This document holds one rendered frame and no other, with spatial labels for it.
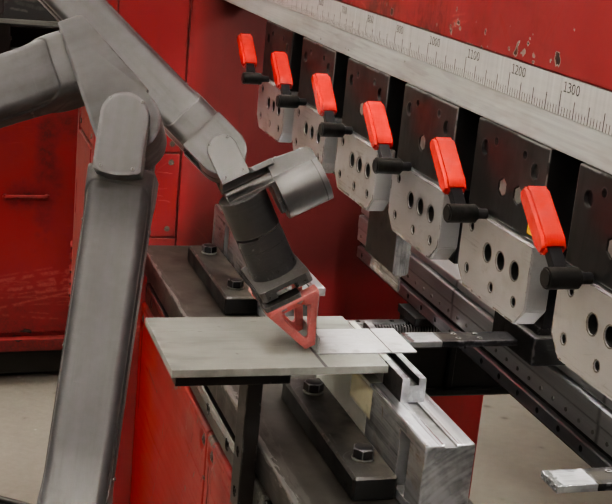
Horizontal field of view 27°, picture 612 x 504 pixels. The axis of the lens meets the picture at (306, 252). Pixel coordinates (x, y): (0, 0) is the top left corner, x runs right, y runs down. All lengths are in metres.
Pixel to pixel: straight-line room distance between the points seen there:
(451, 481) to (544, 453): 2.46
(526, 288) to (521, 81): 0.19
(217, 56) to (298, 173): 0.89
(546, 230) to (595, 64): 0.14
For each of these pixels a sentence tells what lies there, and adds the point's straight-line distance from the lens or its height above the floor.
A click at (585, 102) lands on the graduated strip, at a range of 1.05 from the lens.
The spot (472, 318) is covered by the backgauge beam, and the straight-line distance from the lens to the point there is 1.88.
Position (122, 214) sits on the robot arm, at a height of 1.26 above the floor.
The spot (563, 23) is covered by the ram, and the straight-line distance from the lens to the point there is 1.09.
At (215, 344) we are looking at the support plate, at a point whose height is 1.00.
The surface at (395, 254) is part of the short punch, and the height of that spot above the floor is 1.13.
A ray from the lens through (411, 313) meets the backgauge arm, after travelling 2.10.
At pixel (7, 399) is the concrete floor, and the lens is 3.90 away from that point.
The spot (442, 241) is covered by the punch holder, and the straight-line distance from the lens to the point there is 1.30.
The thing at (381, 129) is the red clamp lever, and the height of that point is 1.29.
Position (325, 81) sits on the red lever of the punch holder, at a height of 1.31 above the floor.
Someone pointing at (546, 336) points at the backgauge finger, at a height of 1.02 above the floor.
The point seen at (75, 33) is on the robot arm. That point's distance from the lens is 1.08.
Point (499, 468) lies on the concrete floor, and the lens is 3.72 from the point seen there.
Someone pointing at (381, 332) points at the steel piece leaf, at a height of 1.00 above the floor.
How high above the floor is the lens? 1.53
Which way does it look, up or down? 16 degrees down
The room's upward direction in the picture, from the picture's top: 5 degrees clockwise
